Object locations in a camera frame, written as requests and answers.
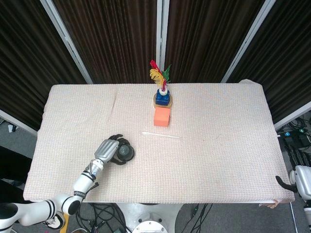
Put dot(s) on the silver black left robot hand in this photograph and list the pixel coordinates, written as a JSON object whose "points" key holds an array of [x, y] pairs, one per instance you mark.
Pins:
{"points": [[107, 149]]}

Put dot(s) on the upside-down black plastic cup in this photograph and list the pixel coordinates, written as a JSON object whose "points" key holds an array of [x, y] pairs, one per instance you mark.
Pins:
{"points": [[125, 152]]}

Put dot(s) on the white metal frame rail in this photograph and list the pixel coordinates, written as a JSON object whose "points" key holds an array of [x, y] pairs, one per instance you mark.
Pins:
{"points": [[291, 116], [17, 121]]}

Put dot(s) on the dark brown curtain panel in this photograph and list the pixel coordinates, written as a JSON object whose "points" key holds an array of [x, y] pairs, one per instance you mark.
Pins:
{"points": [[116, 41], [291, 48], [206, 41], [24, 60]]}

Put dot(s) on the tan tape roll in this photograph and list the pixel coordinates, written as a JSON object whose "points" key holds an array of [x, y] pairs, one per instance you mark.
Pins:
{"points": [[171, 102]]}

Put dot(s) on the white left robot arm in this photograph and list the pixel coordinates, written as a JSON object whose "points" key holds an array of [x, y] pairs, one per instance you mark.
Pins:
{"points": [[83, 180]]}

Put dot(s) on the clear plastic straw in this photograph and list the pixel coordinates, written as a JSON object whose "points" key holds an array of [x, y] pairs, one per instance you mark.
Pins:
{"points": [[160, 135]]}

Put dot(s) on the white metal frame post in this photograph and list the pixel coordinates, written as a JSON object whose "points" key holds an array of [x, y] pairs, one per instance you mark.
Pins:
{"points": [[162, 36], [66, 38], [252, 36]]}

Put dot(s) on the small white box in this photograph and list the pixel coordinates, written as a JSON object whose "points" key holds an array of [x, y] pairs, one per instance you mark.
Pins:
{"points": [[12, 128]]}

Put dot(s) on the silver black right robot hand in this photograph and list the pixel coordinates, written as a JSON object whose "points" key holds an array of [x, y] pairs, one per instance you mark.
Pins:
{"points": [[302, 179]]}

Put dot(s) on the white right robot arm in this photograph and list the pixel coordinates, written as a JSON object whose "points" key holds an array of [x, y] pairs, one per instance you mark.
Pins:
{"points": [[308, 210]]}

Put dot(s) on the colourful feather shuttlecock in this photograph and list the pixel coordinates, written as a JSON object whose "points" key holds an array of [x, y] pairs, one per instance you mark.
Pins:
{"points": [[158, 75]]}

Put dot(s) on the blue toy building brick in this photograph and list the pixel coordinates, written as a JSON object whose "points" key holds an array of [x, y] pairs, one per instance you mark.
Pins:
{"points": [[162, 99]]}

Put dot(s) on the black power strip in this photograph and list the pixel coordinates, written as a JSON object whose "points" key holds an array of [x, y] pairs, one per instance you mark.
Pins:
{"points": [[292, 139]]}

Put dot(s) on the orange foam cube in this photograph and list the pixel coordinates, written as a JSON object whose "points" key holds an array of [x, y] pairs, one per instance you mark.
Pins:
{"points": [[161, 117]]}

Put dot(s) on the beige waffle table cloth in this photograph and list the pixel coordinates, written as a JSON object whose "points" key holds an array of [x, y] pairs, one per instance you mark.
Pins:
{"points": [[194, 157]]}

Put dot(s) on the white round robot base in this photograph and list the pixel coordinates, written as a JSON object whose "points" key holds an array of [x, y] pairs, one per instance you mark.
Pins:
{"points": [[150, 216]]}

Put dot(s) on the white sneaker shoe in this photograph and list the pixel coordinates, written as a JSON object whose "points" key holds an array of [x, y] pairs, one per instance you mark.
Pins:
{"points": [[56, 222]]}

